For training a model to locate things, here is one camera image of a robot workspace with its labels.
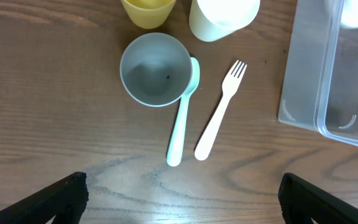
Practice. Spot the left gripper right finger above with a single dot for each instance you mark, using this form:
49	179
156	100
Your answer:
303	202

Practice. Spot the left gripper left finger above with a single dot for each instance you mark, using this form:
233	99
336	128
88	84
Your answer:
62	202

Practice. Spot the mint green plastic spoon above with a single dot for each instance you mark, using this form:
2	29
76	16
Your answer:
177	139

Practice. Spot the cream white plastic fork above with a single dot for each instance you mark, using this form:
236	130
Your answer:
229	87

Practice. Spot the grey plastic cup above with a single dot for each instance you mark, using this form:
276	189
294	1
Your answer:
156	69

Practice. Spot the yellow plastic cup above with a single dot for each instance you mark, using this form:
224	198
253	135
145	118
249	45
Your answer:
148	14

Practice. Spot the cream white plastic cup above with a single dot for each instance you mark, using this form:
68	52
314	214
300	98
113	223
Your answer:
211	20

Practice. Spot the clear plastic container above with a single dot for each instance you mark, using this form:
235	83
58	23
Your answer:
320	86

